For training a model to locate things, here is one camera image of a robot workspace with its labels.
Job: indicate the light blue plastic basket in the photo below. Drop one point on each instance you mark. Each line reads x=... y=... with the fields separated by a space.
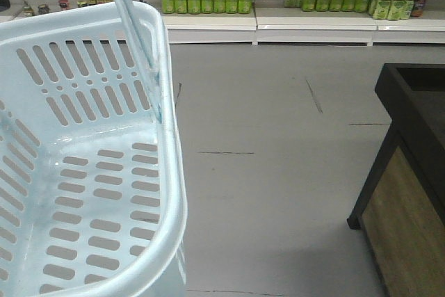
x=93 y=200

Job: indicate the black wooden display stand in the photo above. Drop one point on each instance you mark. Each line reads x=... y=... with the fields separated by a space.
x=400 y=208

